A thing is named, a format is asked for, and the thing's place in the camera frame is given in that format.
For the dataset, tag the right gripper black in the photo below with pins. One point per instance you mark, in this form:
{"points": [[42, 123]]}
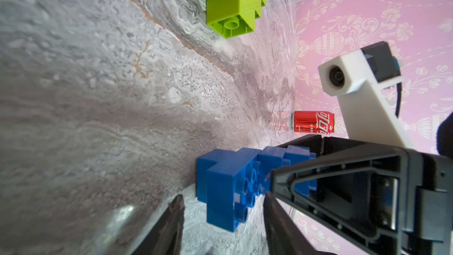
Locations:
{"points": [[381, 198]]}

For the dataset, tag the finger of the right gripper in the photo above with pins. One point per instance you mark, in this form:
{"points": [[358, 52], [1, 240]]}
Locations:
{"points": [[323, 145]]}

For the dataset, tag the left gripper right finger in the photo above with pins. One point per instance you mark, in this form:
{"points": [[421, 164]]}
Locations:
{"points": [[283, 237]]}

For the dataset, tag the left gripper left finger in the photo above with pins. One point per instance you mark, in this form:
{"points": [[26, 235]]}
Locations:
{"points": [[165, 238]]}

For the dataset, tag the blue large lego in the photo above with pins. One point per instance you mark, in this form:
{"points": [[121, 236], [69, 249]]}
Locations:
{"points": [[228, 183]]}

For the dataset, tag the red soda can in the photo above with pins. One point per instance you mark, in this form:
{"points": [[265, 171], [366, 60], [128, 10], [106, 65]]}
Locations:
{"points": [[314, 122]]}

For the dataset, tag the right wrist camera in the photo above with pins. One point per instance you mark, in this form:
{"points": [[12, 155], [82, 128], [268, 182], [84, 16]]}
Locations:
{"points": [[357, 80]]}

